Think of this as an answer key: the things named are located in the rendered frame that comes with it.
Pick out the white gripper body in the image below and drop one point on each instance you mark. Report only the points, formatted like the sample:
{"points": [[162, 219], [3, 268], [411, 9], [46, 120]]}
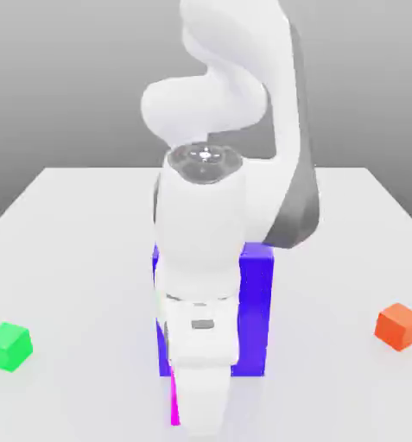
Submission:
{"points": [[204, 397]]}

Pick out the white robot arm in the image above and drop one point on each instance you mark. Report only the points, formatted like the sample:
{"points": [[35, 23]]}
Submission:
{"points": [[198, 221]]}

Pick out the small magenta cube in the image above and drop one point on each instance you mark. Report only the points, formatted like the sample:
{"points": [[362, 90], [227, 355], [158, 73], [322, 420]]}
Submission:
{"points": [[174, 407]]}

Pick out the small green cube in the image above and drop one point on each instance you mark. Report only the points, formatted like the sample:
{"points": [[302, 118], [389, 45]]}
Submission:
{"points": [[7, 347]]}

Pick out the small orange cube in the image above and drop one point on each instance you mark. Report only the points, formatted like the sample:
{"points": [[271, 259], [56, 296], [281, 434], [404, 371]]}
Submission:
{"points": [[397, 326]]}

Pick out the large blue box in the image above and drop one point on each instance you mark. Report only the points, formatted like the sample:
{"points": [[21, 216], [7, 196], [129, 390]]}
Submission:
{"points": [[255, 310]]}

